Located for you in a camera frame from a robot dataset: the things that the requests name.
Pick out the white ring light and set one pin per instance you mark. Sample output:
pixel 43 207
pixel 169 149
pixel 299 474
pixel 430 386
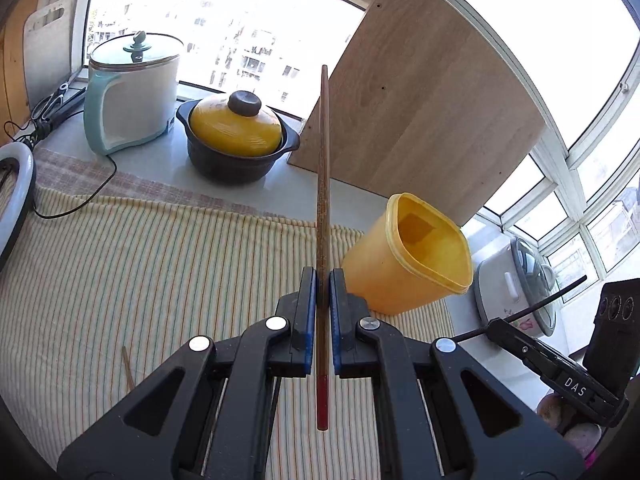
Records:
pixel 20 158

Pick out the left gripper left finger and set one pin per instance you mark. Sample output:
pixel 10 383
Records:
pixel 207 412

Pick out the striped table cloth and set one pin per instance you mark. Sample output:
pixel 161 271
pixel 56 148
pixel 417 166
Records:
pixel 122 272

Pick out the black scissors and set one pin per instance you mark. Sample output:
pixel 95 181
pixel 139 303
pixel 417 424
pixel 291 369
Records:
pixel 55 109

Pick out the brown chopstick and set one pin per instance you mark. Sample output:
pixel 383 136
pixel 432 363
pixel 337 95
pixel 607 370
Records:
pixel 129 375

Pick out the white cutting board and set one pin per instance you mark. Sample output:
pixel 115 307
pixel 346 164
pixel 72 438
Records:
pixel 46 49

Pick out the black pot yellow lid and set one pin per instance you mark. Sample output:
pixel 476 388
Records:
pixel 234 138

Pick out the right hand in glove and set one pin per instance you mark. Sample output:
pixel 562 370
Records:
pixel 572 425

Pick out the white teal electric cooker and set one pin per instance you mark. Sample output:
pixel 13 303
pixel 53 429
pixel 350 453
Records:
pixel 132 90

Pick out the red-tipped wooden chopstick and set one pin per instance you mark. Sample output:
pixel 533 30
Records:
pixel 323 238

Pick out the black chopstick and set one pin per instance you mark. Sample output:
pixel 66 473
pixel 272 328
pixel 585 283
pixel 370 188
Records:
pixel 520 314

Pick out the floral white rice cooker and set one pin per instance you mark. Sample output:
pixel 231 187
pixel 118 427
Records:
pixel 513 279

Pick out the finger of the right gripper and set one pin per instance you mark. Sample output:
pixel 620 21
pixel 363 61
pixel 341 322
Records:
pixel 564 376

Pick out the light wood board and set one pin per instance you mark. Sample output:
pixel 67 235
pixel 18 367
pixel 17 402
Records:
pixel 421 102

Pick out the yellow plastic container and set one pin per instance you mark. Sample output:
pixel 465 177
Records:
pixel 413 255

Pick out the pine plank board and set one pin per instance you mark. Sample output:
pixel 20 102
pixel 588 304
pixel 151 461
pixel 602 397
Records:
pixel 14 100

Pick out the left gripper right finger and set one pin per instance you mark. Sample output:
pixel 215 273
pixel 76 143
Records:
pixel 438 413

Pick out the checked pink cloth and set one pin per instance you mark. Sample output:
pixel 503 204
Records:
pixel 76 177

